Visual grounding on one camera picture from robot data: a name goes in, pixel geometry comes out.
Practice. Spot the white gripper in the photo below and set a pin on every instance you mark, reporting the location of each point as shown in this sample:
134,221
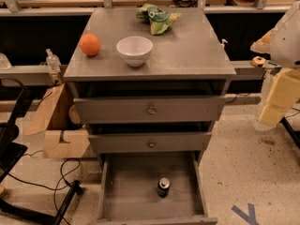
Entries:
287,47

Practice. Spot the blue pepsi can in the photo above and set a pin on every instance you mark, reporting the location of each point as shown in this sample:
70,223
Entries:
163,186

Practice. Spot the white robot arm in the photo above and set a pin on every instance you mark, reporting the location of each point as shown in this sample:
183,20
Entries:
283,44

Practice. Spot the grey top drawer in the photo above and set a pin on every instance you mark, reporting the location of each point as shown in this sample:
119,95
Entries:
117,110

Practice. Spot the grey middle drawer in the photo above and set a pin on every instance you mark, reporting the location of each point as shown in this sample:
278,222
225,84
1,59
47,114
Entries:
149,142

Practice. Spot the grey wooden drawer cabinet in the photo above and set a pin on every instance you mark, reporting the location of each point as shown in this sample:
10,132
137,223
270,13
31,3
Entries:
186,61

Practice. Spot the grey open bottom drawer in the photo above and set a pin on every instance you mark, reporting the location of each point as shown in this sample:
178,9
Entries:
129,190

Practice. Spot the black stand right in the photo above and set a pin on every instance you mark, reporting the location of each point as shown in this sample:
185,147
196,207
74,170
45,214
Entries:
295,134

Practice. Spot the small white pump bottle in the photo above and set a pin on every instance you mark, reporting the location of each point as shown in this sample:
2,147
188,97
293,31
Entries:
223,43

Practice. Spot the green chip bag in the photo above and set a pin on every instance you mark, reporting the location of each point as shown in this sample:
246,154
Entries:
159,19

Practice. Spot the white bowl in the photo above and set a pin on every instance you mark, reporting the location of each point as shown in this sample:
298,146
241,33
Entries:
134,50

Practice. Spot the orange fruit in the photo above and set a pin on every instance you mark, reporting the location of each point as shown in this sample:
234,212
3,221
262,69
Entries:
90,44

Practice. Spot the brown cardboard box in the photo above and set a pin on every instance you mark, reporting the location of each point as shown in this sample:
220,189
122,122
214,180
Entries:
57,119

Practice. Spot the clear sanitizer bottle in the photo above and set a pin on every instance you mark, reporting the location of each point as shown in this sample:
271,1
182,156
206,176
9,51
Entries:
52,61

